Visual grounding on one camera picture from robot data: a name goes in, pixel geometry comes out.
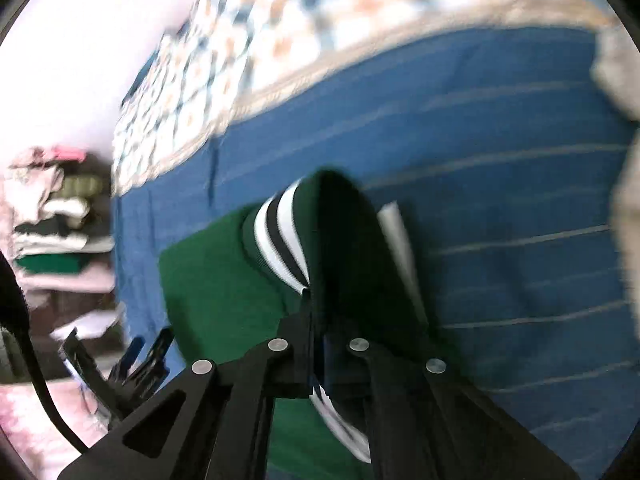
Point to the blue striped bed sheet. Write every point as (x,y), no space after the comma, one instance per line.
(500,160)

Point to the cream knit cloth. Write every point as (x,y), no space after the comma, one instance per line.
(625,210)

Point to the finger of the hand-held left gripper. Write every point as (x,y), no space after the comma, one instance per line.
(150,360)
(92,375)

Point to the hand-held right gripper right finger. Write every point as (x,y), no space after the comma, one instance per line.
(332,360)

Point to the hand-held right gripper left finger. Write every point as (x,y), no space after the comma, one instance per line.
(295,355)

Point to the green varsity jacket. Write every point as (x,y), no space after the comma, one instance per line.
(215,270)

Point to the pile of folded clothes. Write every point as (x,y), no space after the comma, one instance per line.
(45,200)

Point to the plaid bed sheet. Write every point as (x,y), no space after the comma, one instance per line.
(225,60)

